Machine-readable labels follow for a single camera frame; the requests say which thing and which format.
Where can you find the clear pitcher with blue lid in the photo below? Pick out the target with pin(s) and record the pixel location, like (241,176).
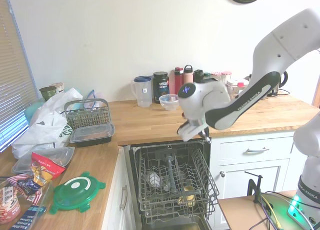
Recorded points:
(143,93)

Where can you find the black food container clear lid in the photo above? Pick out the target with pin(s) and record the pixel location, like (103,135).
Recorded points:
(92,136)

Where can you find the grey cutlery basket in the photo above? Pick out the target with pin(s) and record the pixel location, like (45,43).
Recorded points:
(87,114)

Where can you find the blue snack packet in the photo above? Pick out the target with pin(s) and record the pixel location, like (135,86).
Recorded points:
(28,216)

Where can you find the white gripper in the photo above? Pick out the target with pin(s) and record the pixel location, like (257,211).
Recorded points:
(188,132)

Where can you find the red snack bag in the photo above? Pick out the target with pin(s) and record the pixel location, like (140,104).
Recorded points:
(46,168)

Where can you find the clear zip bag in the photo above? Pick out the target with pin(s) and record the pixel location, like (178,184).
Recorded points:
(93,96)

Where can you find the jar with beige lid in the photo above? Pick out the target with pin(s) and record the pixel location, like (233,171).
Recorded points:
(58,87)

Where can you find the white cabinet door with knob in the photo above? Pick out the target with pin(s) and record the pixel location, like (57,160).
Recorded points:
(250,180)

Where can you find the teal round object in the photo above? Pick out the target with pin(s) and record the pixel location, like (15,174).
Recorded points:
(32,112)

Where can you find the grey dishwasher spray pipe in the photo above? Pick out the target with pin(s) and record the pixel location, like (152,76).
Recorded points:
(171,172)

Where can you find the stars and stripes snack packet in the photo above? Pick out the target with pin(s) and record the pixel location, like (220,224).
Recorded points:
(25,183)

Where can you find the pink bottle with black cap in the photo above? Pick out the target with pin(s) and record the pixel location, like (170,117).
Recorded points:
(188,76)

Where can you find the red water bottle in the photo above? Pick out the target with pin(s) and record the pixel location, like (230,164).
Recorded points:
(178,81)

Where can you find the white plastic shopping bag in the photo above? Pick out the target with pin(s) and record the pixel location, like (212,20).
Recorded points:
(47,129)

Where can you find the pink popcorn bag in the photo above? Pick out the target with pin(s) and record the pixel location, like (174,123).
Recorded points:
(8,205)

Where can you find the black table clamp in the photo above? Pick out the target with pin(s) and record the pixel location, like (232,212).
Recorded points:
(256,187)

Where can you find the black Vega Sport tub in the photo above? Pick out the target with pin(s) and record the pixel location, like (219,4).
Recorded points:
(161,87)

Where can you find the white cabinet drawer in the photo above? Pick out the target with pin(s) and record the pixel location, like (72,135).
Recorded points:
(235,146)

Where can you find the jar with red checked lid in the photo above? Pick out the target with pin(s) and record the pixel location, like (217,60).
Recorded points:
(226,76)
(216,75)

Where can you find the stainless steel dishwasher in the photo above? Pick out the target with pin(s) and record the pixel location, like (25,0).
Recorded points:
(136,190)

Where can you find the clear plastic bowl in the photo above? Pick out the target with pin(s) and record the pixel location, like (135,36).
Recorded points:
(168,102)

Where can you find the dark green bottle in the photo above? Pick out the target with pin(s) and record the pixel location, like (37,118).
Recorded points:
(198,76)

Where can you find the dark green cup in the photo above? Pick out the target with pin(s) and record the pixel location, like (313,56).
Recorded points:
(47,93)

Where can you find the steel electric kettle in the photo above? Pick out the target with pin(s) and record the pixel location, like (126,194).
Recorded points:
(281,83)

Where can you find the white window blind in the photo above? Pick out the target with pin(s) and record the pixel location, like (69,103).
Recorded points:
(12,77)

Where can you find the green round container lid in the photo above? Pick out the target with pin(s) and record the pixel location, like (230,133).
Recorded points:
(75,192)

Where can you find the white cup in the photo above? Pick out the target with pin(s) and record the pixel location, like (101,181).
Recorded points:
(153,179)

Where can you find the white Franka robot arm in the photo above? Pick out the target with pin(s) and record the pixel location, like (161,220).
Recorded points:
(275,52)

